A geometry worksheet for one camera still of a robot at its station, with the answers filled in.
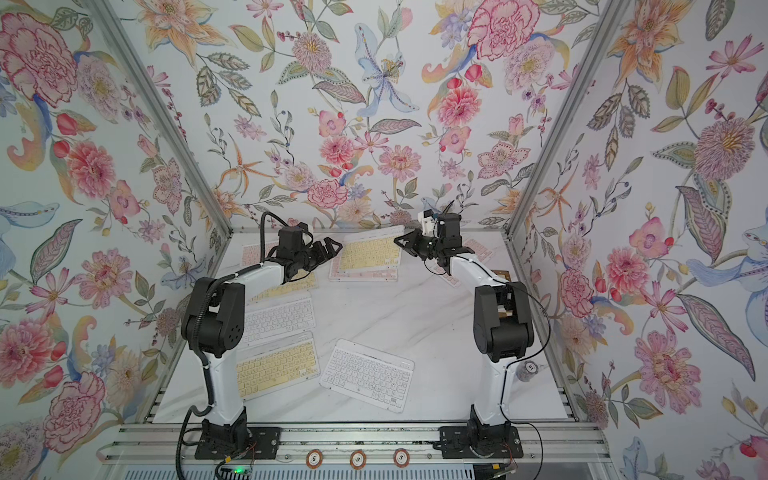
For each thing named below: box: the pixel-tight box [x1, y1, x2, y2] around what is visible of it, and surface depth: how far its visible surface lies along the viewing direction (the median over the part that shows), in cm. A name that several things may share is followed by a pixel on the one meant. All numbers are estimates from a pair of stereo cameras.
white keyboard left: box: [244, 290, 316, 347], surface depth 100 cm
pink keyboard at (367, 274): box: [329, 258, 399, 282], surface depth 109 cm
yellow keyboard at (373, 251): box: [340, 225, 406, 271], surface depth 98 cm
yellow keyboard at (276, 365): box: [236, 331, 321, 400], surface depth 88 cm
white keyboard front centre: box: [319, 338, 415, 413], surface depth 86 cm
